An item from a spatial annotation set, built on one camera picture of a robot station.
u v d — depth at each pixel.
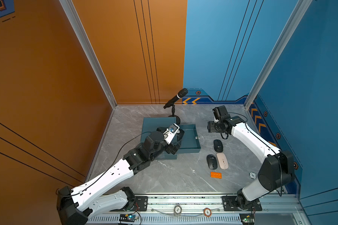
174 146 0.61
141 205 0.74
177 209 0.67
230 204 0.72
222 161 0.87
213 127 0.78
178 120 1.09
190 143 0.91
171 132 0.58
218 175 0.83
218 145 0.94
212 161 0.87
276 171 0.45
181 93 0.84
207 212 0.71
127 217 0.71
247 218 0.71
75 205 0.39
